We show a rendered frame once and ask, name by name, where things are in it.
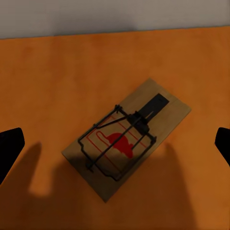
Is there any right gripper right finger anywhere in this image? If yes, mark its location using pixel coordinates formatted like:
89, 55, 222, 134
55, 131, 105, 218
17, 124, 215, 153
215, 127, 230, 166

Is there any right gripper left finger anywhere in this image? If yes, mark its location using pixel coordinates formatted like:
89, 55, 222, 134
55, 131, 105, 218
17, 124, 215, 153
0, 127, 25, 185

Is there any mousetrap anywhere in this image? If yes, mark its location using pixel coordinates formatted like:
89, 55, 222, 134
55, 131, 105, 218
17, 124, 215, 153
61, 78, 192, 203

